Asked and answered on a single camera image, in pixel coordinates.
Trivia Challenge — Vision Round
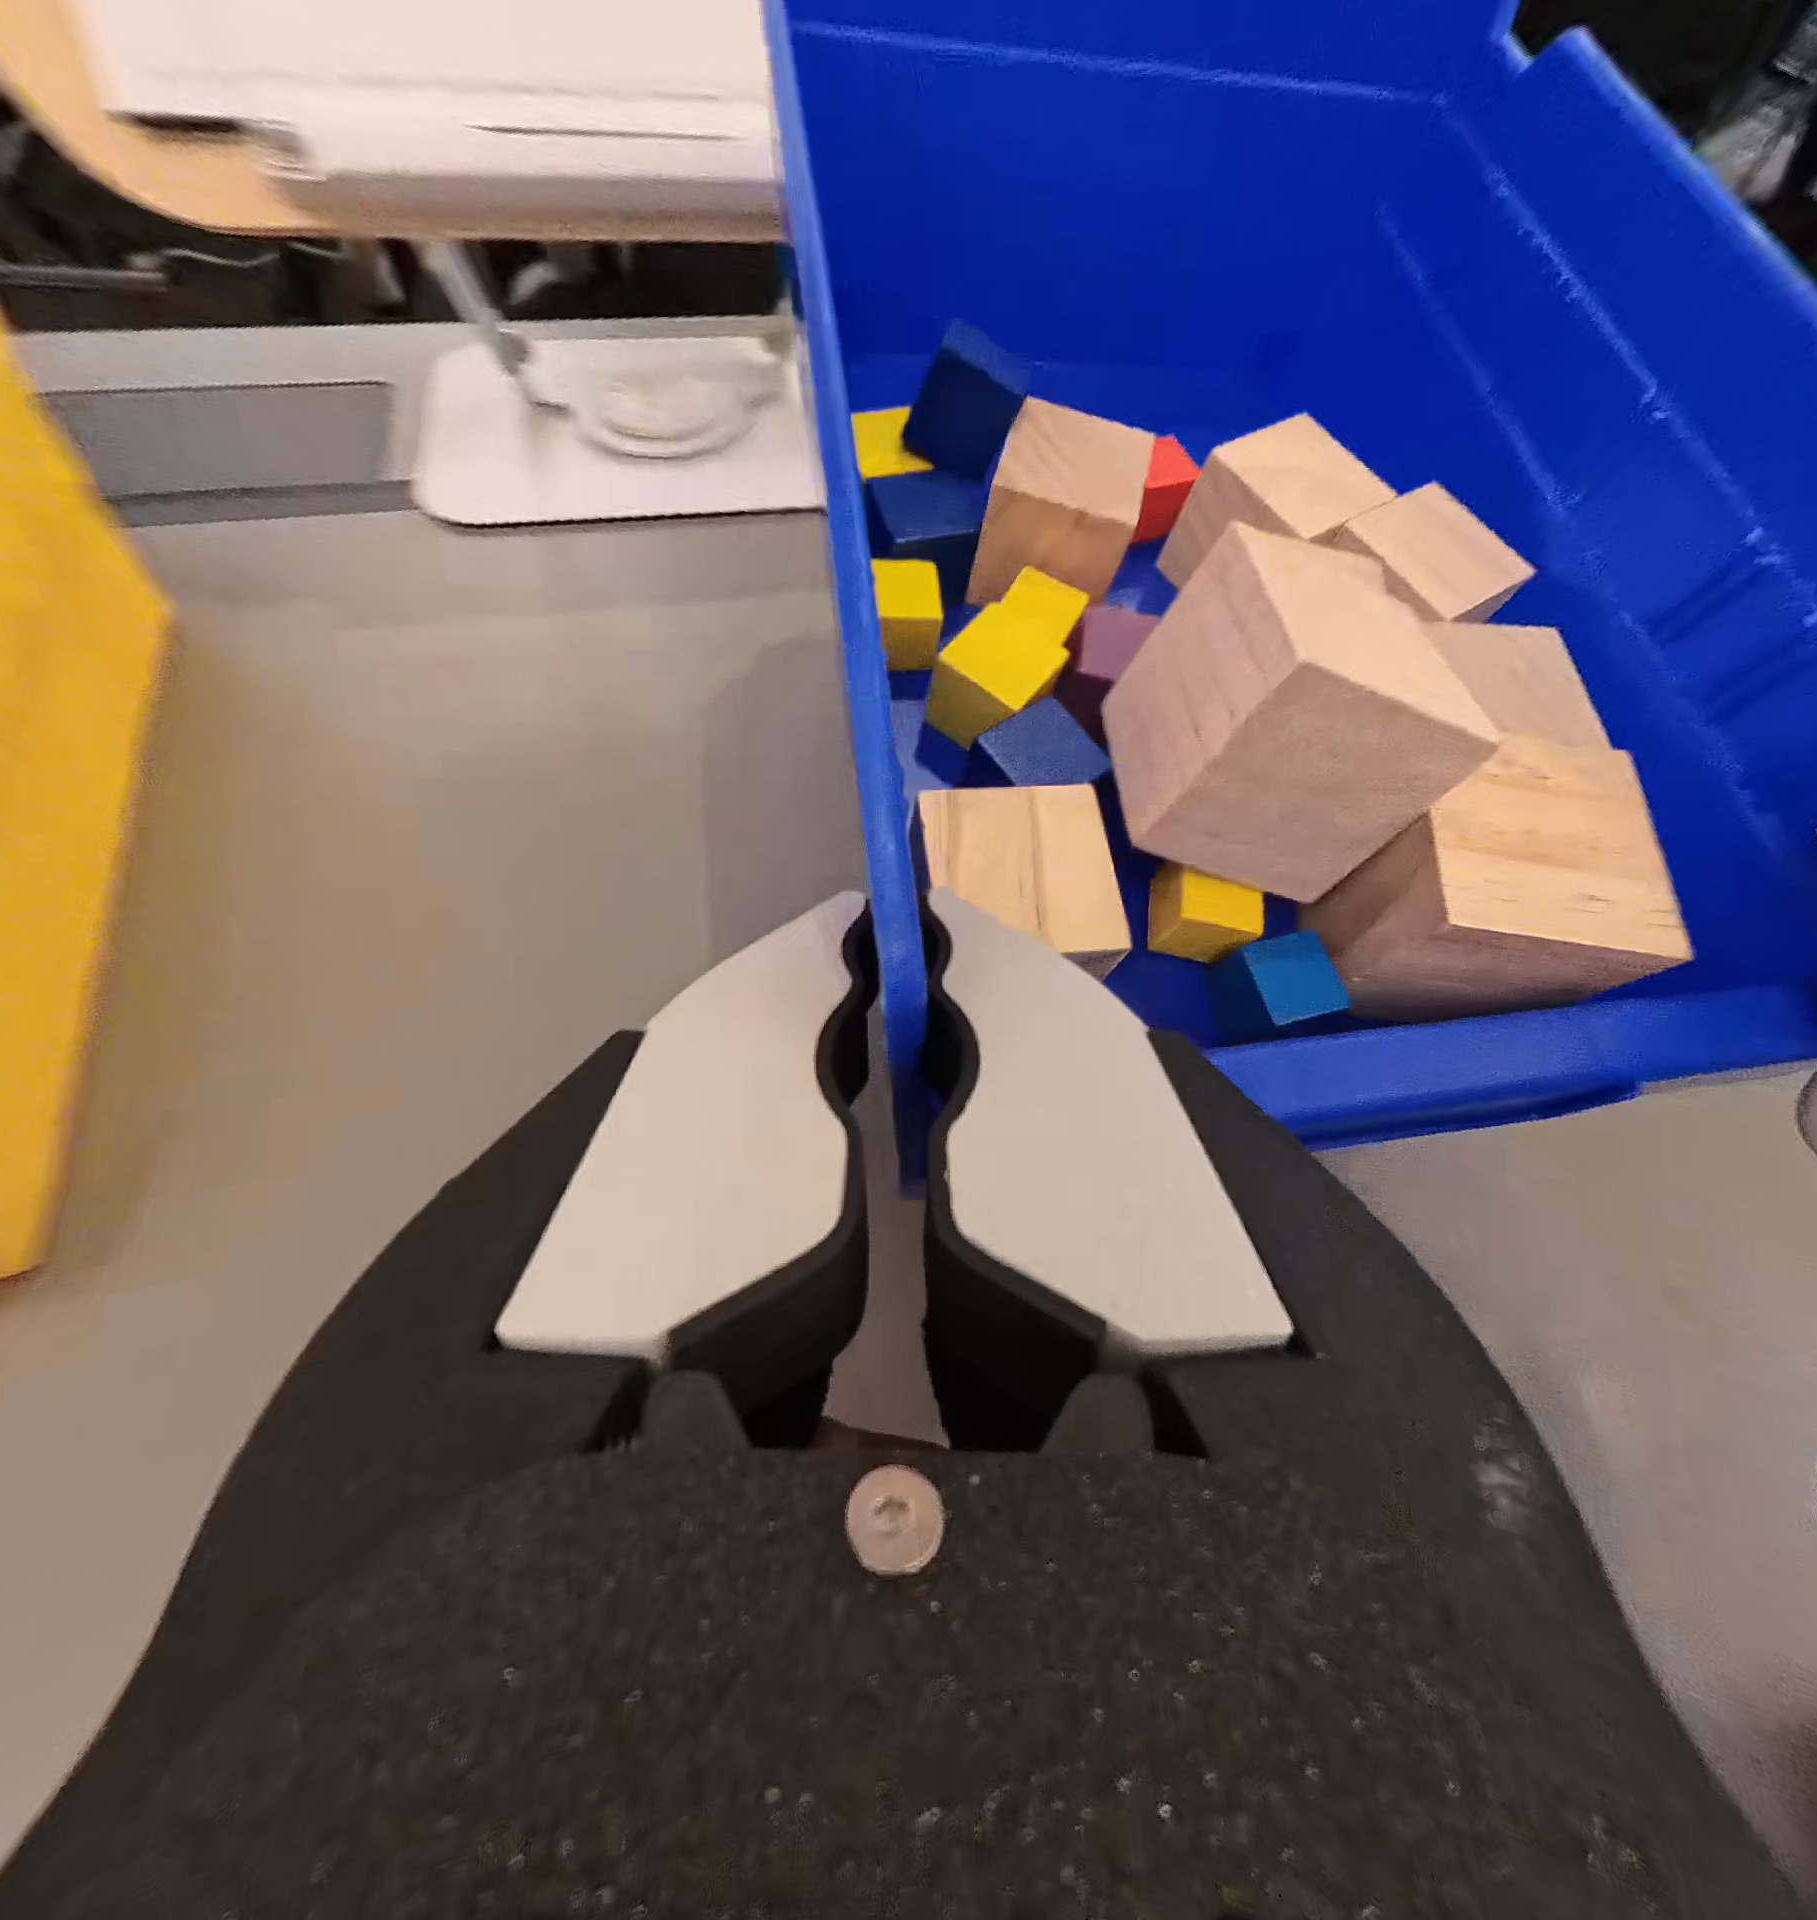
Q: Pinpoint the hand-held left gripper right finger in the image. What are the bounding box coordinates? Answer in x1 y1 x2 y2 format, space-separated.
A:
921 885 1296 1451

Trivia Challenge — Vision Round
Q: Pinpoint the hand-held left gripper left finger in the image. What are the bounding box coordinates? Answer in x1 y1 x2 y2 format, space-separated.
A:
498 893 871 1451

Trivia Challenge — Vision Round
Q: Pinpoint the pile of wooden coloured cubes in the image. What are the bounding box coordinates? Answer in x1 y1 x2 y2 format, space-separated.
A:
855 320 1695 1043

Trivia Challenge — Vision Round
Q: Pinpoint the blue plastic bin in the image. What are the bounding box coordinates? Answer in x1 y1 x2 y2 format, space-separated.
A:
760 0 1817 1193

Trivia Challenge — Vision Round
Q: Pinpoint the yellow plastic bin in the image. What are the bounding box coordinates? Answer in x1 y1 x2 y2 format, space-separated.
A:
0 283 177 1304

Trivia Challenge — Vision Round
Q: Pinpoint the printed instruction sheet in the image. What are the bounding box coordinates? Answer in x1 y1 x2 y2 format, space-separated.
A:
69 0 780 133

